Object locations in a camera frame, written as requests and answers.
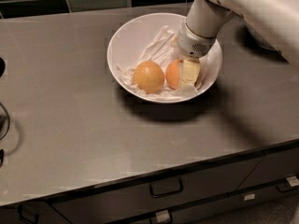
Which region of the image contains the white bowl with strawberries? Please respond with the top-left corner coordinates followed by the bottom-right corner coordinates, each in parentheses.
top-left (245, 21), bottom-right (275, 51)

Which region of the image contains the dark drawer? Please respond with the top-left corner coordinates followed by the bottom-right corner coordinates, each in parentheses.
top-left (54, 158), bottom-right (260, 224)
top-left (238, 144), bottom-right (299, 189)

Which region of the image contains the white label sticker right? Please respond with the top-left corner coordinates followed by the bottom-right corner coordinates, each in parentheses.
top-left (286, 176), bottom-right (299, 187)

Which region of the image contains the white label sticker centre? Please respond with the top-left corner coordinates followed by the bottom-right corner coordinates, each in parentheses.
top-left (244, 193), bottom-right (255, 201)

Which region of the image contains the black drawer handle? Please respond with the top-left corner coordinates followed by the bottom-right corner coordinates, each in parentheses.
top-left (276, 182), bottom-right (298, 193)
top-left (17, 204), bottom-right (39, 224)
top-left (149, 177), bottom-right (184, 198)

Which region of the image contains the black wire stand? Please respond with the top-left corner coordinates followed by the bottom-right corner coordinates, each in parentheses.
top-left (0, 57), bottom-right (10, 166)

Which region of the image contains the dark centre drawer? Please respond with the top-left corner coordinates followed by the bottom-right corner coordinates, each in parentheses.
top-left (54, 158), bottom-right (260, 224)

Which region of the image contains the black right drawer handle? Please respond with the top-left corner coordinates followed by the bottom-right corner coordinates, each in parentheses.
top-left (276, 182), bottom-right (298, 193)

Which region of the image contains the white label sticker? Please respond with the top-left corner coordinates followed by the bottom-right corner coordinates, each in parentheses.
top-left (155, 210), bottom-right (171, 224)
top-left (286, 176), bottom-right (299, 187)
top-left (244, 193), bottom-right (255, 201)

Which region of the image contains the white paper towel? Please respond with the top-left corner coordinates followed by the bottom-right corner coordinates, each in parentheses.
top-left (118, 26), bottom-right (202, 100)

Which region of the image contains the large white bowl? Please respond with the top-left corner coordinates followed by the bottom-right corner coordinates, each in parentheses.
top-left (107, 13), bottom-right (222, 104)

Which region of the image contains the black centre drawer handle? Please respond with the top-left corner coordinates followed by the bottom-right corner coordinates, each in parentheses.
top-left (149, 177), bottom-right (184, 198)

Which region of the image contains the orange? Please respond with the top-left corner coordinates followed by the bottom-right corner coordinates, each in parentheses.
top-left (133, 61), bottom-right (164, 93)
top-left (165, 60), bottom-right (180, 90)

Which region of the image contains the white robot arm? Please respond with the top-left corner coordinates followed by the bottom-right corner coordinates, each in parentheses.
top-left (178, 0), bottom-right (299, 67)

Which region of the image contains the dark right drawer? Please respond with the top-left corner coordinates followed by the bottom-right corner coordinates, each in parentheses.
top-left (238, 144), bottom-right (299, 189)

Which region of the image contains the white label sticker bottom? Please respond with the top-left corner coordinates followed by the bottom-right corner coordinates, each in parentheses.
top-left (155, 210), bottom-right (171, 224)

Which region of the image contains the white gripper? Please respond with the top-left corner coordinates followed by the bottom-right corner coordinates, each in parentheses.
top-left (178, 21), bottom-right (216, 87)

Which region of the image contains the black left drawer handle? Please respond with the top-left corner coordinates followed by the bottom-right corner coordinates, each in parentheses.
top-left (17, 204), bottom-right (39, 224)

